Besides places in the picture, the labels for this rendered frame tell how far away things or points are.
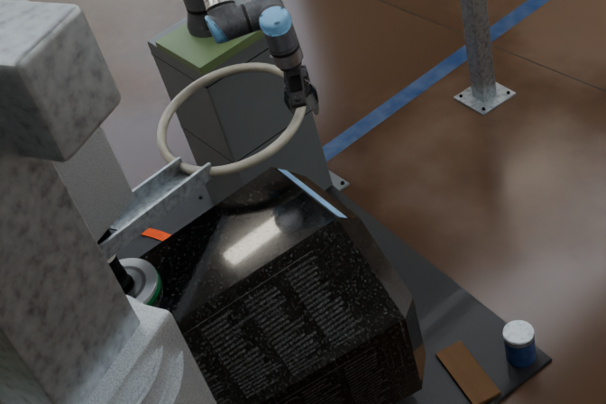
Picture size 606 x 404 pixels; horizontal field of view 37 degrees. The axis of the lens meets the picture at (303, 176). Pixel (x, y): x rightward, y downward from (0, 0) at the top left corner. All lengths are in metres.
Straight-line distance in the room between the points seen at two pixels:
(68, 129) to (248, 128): 2.36
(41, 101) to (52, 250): 0.24
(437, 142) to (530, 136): 0.39
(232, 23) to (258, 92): 0.73
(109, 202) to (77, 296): 1.00
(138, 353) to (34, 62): 0.50
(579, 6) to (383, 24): 0.99
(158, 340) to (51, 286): 0.23
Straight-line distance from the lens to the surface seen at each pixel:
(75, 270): 1.26
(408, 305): 2.59
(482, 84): 4.08
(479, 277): 3.39
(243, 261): 2.48
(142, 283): 2.50
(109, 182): 2.24
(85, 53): 1.11
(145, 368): 1.38
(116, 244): 2.38
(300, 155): 3.66
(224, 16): 2.71
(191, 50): 3.31
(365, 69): 4.50
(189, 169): 2.69
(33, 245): 1.19
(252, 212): 2.61
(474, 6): 3.86
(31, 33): 1.08
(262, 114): 3.45
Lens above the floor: 2.54
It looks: 40 degrees down
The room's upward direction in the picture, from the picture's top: 17 degrees counter-clockwise
